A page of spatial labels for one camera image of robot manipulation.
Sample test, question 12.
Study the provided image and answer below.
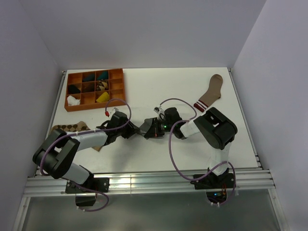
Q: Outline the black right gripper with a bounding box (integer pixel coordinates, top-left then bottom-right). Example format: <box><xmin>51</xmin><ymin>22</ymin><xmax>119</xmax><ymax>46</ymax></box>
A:
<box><xmin>145</xmin><ymin>117</ymin><xmax>175</xmax><ymax>138</ymax></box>

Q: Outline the grey sock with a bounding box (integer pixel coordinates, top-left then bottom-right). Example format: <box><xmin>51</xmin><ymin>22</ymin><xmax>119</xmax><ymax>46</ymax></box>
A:
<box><xmin>139</xmin><ymin>118</ymin><xmax>153</xmax><ymax>136</ymax></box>

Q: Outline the white sock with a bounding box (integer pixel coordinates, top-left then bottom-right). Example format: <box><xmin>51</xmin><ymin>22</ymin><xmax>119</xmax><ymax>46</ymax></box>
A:
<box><xmin>67</xmin><ymin>95</ymin><xmax>80</xmax><ymax>106</ymax></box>

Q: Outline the black sock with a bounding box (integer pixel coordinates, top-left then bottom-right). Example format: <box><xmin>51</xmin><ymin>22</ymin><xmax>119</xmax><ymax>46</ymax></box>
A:
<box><xmin>67</xmin><ymin>85</ymin><xmax>81</xmax><ymax>95</ymax></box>

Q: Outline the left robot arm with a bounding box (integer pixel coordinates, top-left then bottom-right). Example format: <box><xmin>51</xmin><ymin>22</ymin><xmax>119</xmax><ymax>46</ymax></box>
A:
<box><xmin>32</xmin><ymin>111</ymin><xmax>140</xmax><ymax>192</ymax></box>

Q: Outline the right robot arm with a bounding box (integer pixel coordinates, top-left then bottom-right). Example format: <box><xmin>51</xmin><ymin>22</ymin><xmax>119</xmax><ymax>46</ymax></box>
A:
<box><xmin>140</xmin><ymin>107</ymin><xmax>238</xmax><ymax>188</ymax></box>

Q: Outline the yellow rolled sock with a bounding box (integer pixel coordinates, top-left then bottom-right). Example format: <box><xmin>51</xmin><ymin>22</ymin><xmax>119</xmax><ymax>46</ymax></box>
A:
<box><xmin>96</xmin><ymin>92</ymin><xmax>110</xmax><ymax>103</ymax></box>

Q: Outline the tan argyle sock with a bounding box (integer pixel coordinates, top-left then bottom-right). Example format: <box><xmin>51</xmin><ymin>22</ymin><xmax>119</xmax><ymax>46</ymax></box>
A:
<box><xmin>49</xmin><ymin>121</ymin><xmax>107</xmax><ymax>151</ymax></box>

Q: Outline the brown argyle rolled sock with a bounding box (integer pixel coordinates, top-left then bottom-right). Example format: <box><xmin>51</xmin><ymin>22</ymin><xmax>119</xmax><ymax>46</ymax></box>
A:
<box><xmin>96</xmin><ymin>80</ymin><xmax>109</xmax><ymax>91</ymax></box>

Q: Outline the orange compartment tray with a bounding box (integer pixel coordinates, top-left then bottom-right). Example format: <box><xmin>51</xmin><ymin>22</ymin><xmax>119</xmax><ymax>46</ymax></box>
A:
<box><xmin>64</xmin><ymin>68</ymin><xmax>126</xmax><ymax>112</ymax></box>

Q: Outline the dark brown rolled sock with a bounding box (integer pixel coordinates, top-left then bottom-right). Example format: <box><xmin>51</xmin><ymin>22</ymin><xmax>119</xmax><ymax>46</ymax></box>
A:
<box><xmin>81</xmin><ymin>82</ymin><xmax>95</xmax><ymax>93</ymax></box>

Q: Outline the dark blue rolled sock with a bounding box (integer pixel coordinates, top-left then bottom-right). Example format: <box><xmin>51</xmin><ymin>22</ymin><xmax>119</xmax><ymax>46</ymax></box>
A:
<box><xmin>82</xmin><ymin>73</ymin><xmax>95</xmax><ymax>82</ymax></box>

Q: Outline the tan sock maroon striped cuff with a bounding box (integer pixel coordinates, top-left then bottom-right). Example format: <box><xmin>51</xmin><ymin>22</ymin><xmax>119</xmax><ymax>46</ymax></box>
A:
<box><xmin>193</xmin><ymin>74</ymin><xmax>223</xmax><ymax>112</ymax></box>

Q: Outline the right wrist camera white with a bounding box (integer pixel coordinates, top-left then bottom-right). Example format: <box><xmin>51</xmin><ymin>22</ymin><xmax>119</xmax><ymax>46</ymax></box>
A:
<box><xmin>154</xmin><ymin>105</ymin><xmax>166</xmax><ymax>120</ymax></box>

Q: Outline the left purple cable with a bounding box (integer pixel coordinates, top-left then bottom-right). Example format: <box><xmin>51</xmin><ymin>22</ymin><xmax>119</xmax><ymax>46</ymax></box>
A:
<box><xmin>39</xmin><ymin>98</ymin><xmax>132</xmax><ymax>212</ymax></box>

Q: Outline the purple cable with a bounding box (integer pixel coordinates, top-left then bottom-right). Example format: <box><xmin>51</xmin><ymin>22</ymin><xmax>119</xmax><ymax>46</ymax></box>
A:
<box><xmin>39</xmin><ymin>98</ymin><xmax>132</xmax><ymax>212</ymax></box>
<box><xmin>158</xmin><ymin>98</ymin><xmax>236</xmax><ymax>205</ymax></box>

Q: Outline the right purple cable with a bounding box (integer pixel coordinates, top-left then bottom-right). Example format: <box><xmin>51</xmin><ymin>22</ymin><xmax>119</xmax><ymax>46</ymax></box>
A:
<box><xmin>158</xmin><ymin>98</ymin><xmax>236</xmax><ymax>205</ymax></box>

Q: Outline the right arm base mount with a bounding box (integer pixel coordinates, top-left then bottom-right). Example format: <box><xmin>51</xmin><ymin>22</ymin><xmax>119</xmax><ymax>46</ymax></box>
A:
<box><xmin>190</xmin><ymin>168</ymin><xmax>236</xmax><ymax>190</ymax></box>

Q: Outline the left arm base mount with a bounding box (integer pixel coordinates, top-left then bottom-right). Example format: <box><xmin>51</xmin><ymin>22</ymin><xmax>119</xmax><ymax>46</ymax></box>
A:
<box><xmin>65</xmin><ymin>177</ymin><xmax>110</xmax><ymax>212</ymax></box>

